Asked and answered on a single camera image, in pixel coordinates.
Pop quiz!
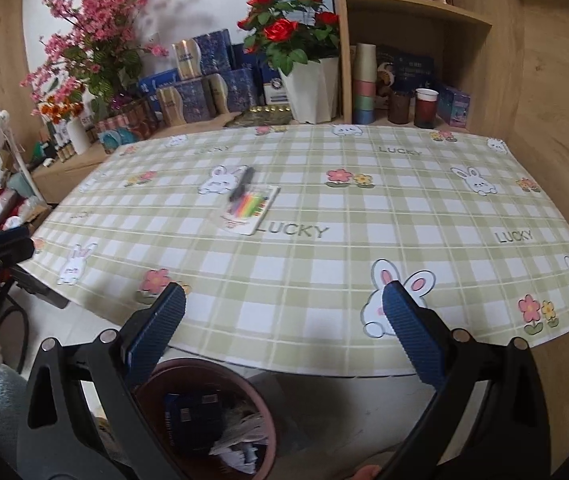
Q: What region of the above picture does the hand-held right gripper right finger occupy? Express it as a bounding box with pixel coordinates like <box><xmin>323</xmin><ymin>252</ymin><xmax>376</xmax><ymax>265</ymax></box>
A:
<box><xmin>382</xmin><ymin>281</ymin><xmax>550</xmax><ymax>480</ymax></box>

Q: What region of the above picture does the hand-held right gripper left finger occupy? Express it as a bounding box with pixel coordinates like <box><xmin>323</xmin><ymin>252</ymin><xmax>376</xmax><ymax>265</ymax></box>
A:
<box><xmin>17</xmin><ymin>281</ymin><xmax>188</xmax><ymax>480</ymax></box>

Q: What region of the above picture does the brown round bin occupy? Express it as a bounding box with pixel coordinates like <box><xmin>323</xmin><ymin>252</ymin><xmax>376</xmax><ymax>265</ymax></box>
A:
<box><xmin>132</xmin><ymin>357</ymin><xmax>278</xmax><ymax>480</ymax></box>

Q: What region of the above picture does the dark blue carton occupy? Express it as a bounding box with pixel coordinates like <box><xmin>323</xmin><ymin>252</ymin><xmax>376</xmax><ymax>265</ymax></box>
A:
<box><xmin>164</xmin><ymin>392</ymin><xmax>238</xmax><ymax>456</ymax></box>

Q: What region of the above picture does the person's left forearm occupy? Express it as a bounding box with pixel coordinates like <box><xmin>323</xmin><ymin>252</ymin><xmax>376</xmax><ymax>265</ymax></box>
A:
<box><xmin>0</xmin><ymin>367</ymin><xmax>32</xmax><ymax>466</ymax></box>

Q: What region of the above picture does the black flat object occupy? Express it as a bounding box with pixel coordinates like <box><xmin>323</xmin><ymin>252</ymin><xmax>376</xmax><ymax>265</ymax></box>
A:
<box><xmin>12</xmin><ymin>265</ymin><xmax>69</xmax><ymax>310</ymax></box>

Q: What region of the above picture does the low wooden cabinet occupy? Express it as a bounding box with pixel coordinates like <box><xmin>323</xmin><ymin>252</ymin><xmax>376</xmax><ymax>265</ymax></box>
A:
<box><xmin>29</xmin><ymin>110</ymin><xmax>245</xmax><ymax>203</ymax></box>

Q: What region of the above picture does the row of small brown bottles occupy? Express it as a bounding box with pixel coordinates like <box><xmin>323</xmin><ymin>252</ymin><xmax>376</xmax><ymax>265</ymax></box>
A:
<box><xmin>49</xmin><ymin>137</ymin><xmax>75</xmax><ymax>163</ymax></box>

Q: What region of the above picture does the white vase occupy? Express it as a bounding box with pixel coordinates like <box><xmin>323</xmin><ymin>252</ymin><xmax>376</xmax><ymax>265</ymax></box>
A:
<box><xmin>66</xmin><ymin>116</ymin><xmax>92</xmax><ymax>156</ymax></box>

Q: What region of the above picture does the orange flower bunch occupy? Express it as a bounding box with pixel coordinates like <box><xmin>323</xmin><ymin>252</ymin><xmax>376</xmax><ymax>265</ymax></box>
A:
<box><xmin>37</xmin><ymin>92</ymin><xmax>85</xmax><ymax>123</ymax></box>

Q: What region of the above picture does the pack of coloured markers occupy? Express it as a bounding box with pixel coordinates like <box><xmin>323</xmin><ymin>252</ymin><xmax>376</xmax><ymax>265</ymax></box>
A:
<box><xmin>218</xmin><ymin>183</ymin><xmax>282</xmax><ymax>236</ymax></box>

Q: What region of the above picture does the striped basket planter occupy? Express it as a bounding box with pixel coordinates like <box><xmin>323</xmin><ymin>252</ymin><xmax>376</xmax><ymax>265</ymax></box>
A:
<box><xmin>97</xmin><ymin>100</ymin><xmax>158</xmax><ymax>141</ymax></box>

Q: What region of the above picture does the black pen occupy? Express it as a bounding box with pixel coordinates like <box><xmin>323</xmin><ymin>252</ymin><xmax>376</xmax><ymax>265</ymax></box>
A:
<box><xmin>232</xmin><ymin>166</ymin><xmax>255</xmax><ymax>198</ymax></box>

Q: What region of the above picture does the blue tissue box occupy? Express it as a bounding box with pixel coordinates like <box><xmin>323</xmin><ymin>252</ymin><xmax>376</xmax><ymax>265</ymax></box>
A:
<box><xmin>137</xmin><ymin>72</ymin><xmax>178</xmax><ymax>98</ymax></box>

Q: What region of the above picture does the pink blossom plant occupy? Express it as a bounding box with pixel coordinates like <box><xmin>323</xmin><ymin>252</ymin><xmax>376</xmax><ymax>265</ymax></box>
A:
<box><xmin>19</xmin><ymin>0</ymin><xmax>172</xmax><ymax>116</ymax></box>

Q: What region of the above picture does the blue and gold box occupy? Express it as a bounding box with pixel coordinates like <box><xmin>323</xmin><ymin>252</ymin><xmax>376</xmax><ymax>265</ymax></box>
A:
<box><xmin>172</xmin><ymin>29</ymin><xmax>232</xmax><ymax>81</ymax></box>
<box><xmin>209</xmin><ymin>67</ymin><xmax>260</xmax><ymax>115</ymax></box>
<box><xmin>157</xmin><ymin>79</ymin><xmax>210</xmax><ymax>126</ymax></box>

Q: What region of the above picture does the red paper cup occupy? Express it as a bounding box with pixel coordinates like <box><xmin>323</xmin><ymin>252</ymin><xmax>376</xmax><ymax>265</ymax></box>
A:
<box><xmin>413</xmin><ymin>87</ymin><xmax>439</xmax><ymax>129</ymax></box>

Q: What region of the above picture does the brown glass cup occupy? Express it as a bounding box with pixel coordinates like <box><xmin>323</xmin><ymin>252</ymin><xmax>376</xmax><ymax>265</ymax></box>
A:
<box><xmin>389</xmin><ymin>89</ymin><xmax>411</xmax><ymax>125</ymax></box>

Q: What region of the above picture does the purple box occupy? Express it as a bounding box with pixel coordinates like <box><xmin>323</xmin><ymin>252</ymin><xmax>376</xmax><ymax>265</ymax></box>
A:
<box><xmin>437</xmin><ymin>84</ymin><xmax>471</xmax><ymax>128</ymax></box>

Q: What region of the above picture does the stack of pastel cups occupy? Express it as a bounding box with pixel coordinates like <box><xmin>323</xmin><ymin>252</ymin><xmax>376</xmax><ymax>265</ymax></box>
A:
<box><xmin>353</xmin><ymin>42</ymin><xmax>378</xmax><ymax>125</ymax></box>

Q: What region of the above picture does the cartoon mug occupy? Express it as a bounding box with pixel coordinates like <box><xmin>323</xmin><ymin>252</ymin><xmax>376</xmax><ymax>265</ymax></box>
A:
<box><xmin>377</xmin><ymin>62</ymin><xmax>396</xmax><ymax>106</ymax></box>

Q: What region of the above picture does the white plant pot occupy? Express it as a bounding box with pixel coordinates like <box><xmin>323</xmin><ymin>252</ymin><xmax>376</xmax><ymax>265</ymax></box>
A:
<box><xmin>278</xmin><ymin>56</ymin><xmax>340</xmax><ymax>125</ymax></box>

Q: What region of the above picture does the white and blue box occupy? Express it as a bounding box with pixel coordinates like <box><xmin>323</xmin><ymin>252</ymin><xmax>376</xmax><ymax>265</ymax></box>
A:
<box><xmin>263</xmin><ymin>62</ymin><xmax>290</xmax><ymax>107</ymax></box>

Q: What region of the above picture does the dark blue picture box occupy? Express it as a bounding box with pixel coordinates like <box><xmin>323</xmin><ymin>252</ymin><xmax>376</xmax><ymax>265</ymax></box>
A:
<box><xmin>377</xmin><ymin>45</ymin><xmax>435</xmax><ymax>93</ymax></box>

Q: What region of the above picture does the wooden shelf unit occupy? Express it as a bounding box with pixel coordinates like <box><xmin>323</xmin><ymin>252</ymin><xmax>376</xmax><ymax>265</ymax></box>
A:
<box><xmin>327</xmin><ymin>0</ymin><xmax>525</xmax><ymax>136</ymax></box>

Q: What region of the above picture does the plain blue box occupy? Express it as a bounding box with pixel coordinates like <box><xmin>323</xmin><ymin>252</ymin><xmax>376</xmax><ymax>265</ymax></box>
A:
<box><xmin>229</xmin><ymin>42</ymin><xmax>260</xmax><ymax>71</ymax></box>

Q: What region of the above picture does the red rose plant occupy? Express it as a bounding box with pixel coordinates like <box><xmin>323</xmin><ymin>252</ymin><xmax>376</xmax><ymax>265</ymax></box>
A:
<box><xmin>237</xmin><ymin>0</ymin><xmax>341</xmax><ymax>76</ymax></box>

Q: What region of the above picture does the black cable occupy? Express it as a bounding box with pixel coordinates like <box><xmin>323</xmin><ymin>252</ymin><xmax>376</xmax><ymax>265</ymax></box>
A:
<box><xmin>0</xmin><ymin>287</ymin><xmax>30</xmax><ymax>373</ymax></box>

